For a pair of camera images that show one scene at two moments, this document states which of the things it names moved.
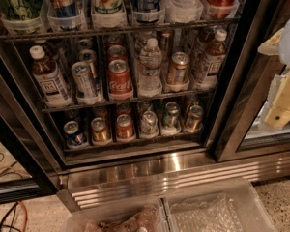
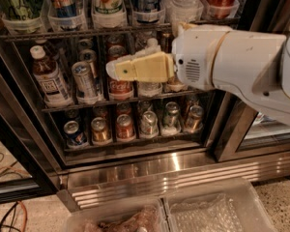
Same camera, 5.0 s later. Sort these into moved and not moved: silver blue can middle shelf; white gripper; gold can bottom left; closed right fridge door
Moved: white gripper
Not moved: silver blue can middle shelf; gold can bottom left; closed right fridge door
